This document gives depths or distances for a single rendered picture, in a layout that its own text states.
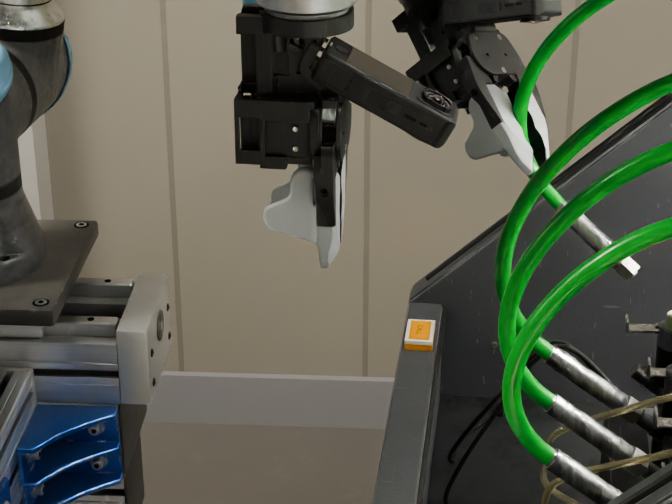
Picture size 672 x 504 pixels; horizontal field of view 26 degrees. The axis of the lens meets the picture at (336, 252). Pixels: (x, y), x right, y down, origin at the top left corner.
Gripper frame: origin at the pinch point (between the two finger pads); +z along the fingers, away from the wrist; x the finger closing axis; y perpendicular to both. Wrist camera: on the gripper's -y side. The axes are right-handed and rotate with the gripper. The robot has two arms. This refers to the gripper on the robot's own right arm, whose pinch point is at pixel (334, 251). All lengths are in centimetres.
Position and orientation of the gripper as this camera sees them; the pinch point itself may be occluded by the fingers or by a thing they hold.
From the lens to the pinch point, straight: 117.1
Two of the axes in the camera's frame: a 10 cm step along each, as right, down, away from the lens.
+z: 0.0, 9.0, 4.3
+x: -1.3, 4.2, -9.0
